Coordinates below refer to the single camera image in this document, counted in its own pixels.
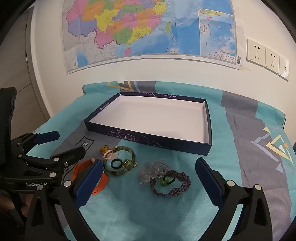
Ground tortoiseshell bangle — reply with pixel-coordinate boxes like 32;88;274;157
102;146;137;177

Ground orange smart watch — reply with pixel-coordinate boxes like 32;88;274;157
72;158;110;196

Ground colourful wall map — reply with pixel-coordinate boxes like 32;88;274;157
62;0;244;75

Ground purple beaded bracelet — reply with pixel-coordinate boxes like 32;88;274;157
149;170;192;197

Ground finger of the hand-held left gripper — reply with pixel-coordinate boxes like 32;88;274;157
10;131;60;160
17;146;86;179

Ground clear bead bracelet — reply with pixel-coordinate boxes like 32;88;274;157
138;160;171;185

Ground teal grey patterned blanket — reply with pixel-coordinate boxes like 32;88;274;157
7;81;296;241

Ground white wall socket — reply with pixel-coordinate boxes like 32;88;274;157
246;38;266;67
265;46;280;75
279;56;289;81

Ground pale pink hair tie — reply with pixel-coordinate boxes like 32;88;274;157
103;150;118;160

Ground person's left hand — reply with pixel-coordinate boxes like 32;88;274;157
0;189;35;218

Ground black hair tie green bead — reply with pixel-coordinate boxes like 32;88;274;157
160;175;176;186

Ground wooden door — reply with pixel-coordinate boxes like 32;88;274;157
0;7;52;139

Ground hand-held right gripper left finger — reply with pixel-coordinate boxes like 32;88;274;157
25;159;103;241

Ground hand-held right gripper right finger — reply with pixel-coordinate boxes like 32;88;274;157
195;158;273;241

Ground navy box lid tray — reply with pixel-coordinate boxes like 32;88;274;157
84;92;213;156

